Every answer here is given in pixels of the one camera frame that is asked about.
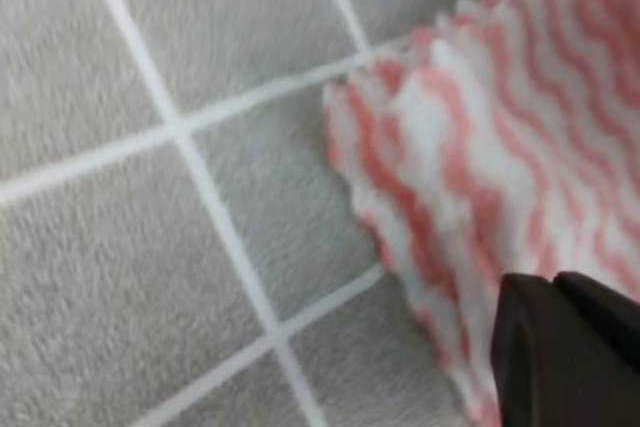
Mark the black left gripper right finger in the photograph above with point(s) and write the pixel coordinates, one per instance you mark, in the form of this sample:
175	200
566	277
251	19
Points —
606	387

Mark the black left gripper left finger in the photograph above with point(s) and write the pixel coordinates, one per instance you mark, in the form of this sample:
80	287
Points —
531	351

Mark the pink white wavy towel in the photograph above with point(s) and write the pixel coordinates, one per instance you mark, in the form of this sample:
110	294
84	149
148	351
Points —
504	138

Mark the grey checked tablecloth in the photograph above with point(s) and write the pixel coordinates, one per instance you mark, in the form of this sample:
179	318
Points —
176	248

